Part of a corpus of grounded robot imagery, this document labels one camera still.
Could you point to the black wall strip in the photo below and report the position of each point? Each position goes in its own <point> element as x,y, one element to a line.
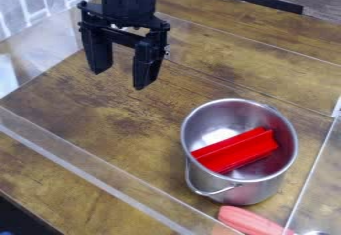
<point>278,5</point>

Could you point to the red plastic block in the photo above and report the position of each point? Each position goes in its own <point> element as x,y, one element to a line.
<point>238,151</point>

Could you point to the clear acrylic front barrier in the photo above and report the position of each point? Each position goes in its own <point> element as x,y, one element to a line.
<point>161,206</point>

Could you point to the clear acrylic right barrier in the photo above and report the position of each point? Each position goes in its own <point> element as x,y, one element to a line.
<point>316,215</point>

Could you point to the orange handled tool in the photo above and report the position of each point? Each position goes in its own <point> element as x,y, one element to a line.
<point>250,223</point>

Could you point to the clear acrylic barrier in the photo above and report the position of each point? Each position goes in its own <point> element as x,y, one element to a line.
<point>316,215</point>
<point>161,206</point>

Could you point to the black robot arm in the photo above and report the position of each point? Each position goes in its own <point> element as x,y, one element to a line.
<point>131,9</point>

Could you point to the silver metal pot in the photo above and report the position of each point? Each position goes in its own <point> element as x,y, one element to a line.
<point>219,120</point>

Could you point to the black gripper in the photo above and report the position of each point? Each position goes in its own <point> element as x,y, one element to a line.
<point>143,34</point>

